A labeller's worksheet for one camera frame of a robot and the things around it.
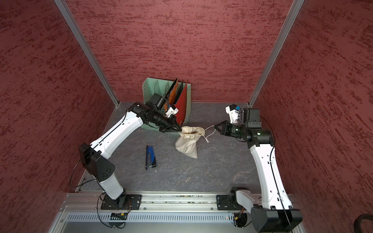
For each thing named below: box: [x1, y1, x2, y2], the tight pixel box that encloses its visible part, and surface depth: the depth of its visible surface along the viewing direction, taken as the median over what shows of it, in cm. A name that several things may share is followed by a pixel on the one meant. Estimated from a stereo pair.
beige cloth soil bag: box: [174, 125, 217, 159], surface depth 76 cm
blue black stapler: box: [145, 145, 157, 170], surface depth 89 cm
